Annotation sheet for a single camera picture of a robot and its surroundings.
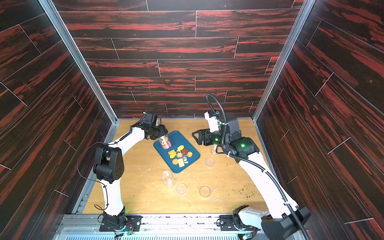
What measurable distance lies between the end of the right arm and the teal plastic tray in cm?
36

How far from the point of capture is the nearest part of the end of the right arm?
0.50 meters

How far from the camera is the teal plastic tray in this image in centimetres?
95
